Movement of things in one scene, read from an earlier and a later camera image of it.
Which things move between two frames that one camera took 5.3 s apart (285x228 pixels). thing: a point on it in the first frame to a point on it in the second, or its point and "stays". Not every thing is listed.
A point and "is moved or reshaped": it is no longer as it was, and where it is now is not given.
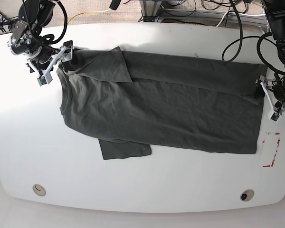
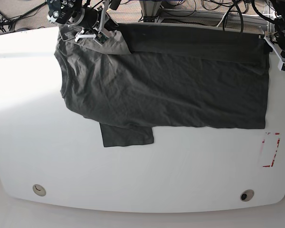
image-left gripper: (65, 54) to (98, 22)
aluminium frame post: (149, 8) stays
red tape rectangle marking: (263, 142) stays
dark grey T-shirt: (130, 102) is moved or reshaped
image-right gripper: (279, 108) to (284, 47)
